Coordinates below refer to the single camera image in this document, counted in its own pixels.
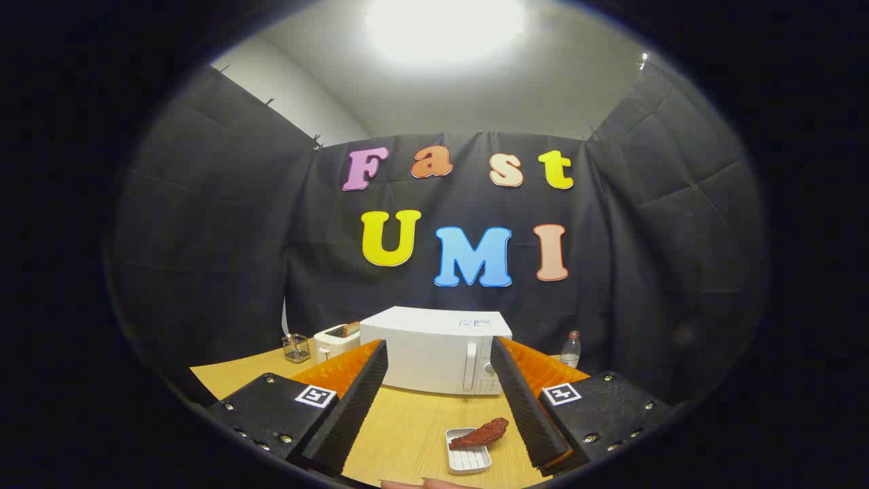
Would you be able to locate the toast slice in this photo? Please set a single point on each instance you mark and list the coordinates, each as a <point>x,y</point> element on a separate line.
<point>350,329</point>

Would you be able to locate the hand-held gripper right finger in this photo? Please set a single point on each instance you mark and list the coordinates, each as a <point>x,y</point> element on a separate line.
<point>526,401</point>

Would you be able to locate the brown fried meat piece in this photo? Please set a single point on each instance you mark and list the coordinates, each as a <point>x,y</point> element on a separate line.
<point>482,432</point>

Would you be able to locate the small white ribbed dish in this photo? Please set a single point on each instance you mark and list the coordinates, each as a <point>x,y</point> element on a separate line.
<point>468,460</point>

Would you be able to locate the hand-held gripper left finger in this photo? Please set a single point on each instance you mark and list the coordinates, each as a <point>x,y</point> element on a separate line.
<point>353,407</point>

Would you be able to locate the clear plastic water bottle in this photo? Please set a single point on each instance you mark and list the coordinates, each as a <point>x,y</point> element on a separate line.
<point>570,353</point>

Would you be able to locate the black backdrop cloth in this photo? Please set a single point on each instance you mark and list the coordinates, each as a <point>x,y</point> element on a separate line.
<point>237,238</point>

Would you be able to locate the white toaster oven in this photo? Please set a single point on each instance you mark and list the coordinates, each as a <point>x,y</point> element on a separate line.
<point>428,346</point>

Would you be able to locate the white bread toaster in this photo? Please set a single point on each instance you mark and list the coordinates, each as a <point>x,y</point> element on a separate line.
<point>333,345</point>

